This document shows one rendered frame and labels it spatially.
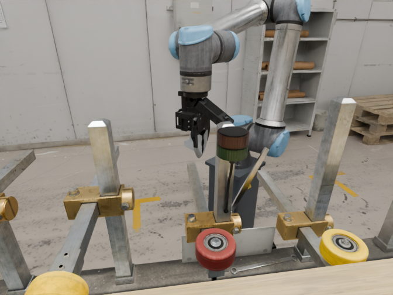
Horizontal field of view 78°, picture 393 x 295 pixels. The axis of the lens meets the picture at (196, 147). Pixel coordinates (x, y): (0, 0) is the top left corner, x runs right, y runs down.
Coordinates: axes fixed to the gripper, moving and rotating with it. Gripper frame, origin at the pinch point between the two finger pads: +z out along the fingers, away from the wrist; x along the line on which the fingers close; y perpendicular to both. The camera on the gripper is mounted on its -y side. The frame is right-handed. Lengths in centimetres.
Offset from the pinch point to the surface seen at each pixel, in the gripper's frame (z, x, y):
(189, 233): 7.7, 23.7, -11.2
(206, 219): 5.8, 19.3, -13.1
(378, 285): 3, 21, -47
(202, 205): 6.9, 14.3, -9.0
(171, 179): 93, -98, 92
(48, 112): 48, -84, 263
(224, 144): -16.8, 23.1, -18.8
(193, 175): 6.9, 2.8, 1.3
